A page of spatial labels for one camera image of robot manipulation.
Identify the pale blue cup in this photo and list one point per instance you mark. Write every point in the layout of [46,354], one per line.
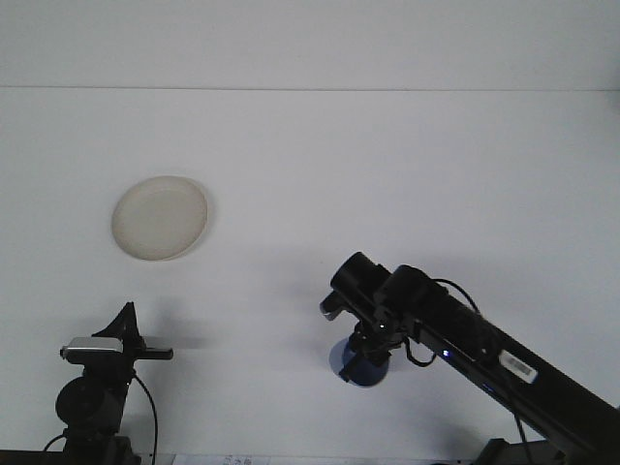
[370,379]

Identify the pale round plate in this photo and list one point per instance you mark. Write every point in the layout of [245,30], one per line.
[160,218]

